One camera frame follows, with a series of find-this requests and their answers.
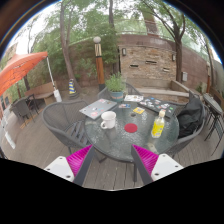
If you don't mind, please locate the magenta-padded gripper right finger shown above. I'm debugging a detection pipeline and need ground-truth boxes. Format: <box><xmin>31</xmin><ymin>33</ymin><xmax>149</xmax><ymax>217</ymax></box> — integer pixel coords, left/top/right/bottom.
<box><xmin>130</xmin><ymin>143</ymin><xmax>184</xmax><ymax>186</ymax></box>

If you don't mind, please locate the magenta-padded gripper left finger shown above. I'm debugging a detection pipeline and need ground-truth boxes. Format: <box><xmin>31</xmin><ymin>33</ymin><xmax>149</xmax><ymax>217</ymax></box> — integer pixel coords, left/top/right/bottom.
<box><xmin>43</xmin><ymin>144</ymin><xmax>98</xmax><ymax>187</ymax></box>

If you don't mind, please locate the clear bottle with yellow label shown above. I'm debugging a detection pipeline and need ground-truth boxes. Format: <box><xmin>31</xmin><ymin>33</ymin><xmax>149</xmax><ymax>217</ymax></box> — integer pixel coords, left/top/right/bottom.
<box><xmin>150</xmin><ymin>109</ymin><xmax>166</xmax><ymax>139</ymax></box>

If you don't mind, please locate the flat round red coaster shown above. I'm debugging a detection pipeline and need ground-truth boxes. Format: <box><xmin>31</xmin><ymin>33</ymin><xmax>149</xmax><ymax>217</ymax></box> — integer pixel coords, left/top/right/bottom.
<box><xmin>124</xmin><ymin>123</ymin><xmax>139</xmax><ymax>134</ymax></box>

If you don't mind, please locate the white ceramic mug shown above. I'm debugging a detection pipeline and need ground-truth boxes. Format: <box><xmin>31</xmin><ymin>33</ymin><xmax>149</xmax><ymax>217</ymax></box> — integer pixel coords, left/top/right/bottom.
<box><xmin>99</xmin><ymin>110</ymin><xmax>117</xmax><ymax>130</ymax></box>

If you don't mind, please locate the yellow card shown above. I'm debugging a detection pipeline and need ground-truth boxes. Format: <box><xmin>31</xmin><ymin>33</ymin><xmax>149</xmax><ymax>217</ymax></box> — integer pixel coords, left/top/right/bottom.
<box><xmin>132</xmin><ymin>106</ymin><xmax>146</xmax><ymax>115</ymax></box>

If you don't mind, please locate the silver laptop with stickers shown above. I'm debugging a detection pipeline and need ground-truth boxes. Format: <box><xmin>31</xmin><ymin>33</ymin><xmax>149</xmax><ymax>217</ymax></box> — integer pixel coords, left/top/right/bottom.
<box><xmin>79</xmin><ymin>98</ymin><xmax>118</xmax><ymax>120</ymax></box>

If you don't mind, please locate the black laptop with stickers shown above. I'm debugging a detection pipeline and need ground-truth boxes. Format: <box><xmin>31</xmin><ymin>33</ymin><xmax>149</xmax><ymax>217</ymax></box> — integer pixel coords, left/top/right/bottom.
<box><xmin>137</xmin><ymin>96</ymin><xmax>178</xmax><ymax>119</ymax></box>

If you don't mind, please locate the black jacket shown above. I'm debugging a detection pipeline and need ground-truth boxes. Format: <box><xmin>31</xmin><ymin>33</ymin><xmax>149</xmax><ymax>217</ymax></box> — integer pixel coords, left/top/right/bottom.
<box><xmin>176</xmin><ymin>94</ymin><xmax>205</xmax><ymax>138</ymax></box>

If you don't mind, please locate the white printed paper sheet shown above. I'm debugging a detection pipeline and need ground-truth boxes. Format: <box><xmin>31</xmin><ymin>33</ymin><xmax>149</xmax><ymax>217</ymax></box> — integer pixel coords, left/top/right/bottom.
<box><xmin>123</xmin><ymin>94</ymin><xmax>145</xmax><ymax>103</ymax></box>

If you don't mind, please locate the yellow and blue striped cone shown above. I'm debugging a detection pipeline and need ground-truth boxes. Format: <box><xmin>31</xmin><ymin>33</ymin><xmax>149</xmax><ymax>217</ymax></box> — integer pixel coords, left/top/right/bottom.
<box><xmin>68</xmin><ymin>78</ymin><xmax>78</xmax><ymax>96</ymax></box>

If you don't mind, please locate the dark patio chair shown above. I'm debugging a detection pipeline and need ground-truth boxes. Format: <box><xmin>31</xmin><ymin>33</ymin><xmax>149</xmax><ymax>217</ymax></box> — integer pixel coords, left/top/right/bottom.
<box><xmin>9</xmin><ymin>94</ymin><xmax>37</xmax><ymax>126</ymax></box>

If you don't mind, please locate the wooden bench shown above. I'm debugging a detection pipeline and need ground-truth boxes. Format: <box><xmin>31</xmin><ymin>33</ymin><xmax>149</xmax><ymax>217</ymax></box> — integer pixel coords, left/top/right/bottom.
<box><xmin>24</xmin><ymin>81</ymin><xmax>58</xmax><ymax>106</ymax></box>

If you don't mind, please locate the green plant in blue pot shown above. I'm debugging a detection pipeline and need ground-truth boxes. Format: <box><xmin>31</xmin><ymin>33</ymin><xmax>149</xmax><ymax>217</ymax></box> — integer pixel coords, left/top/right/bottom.
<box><xmin>105</xmin><ymin>72</ymin><xmax>128</xmax><ymax>103</ymax></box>

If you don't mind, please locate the dark patio side table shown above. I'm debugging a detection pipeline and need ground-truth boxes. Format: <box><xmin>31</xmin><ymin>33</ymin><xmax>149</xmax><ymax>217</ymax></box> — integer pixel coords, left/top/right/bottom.
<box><xmin>202</xmin><ymin>92</ymin><xmax>224</xmax><ymax>148</ymax></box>

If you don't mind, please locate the orange patio umbrella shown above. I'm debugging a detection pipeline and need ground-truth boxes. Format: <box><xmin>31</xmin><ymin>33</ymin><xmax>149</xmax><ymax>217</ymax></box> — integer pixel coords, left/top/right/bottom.
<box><xmin>0</xmin><ymin>50</ymin><xmax>63</xmax><ymax>103</ymax></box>

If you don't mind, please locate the wooden lamp post with globe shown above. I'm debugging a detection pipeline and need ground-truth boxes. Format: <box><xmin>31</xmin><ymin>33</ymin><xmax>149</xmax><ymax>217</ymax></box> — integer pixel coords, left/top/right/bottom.
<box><xmin>92</xmin><ymin>35</ymin><xmax>107</xmax><ymax>92</ymax></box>

